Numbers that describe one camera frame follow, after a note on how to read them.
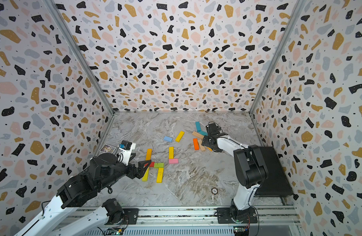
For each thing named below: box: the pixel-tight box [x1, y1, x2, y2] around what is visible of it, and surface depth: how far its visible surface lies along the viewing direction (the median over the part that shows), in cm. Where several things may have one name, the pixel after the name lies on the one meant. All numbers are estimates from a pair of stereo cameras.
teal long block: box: [195, 121, 202, 132], surface depth 115 cm
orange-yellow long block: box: [145, 148, 153, 161], surface depth 99 cm
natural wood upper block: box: [191, 130, 205, 140], surface depth 109 cm
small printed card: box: [99, 143, 117, 155], surface depth 99 cm
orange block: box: [192, 137, 200, 151], surface depth 104 cm
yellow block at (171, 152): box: [168, 146, 175, 160], surface depth 99 cm
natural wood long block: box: [197, 139, 206, 152], surface depth 102 cm
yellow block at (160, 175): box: [156, 167, 165, 184], surface depth 89 cm
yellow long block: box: [175, 130, 185, 143], surface depth 108 cm
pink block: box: [168, 158, 180, 164], surface depth 96 cm
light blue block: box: [163, 135, 173, 143], surface depth 107 cm
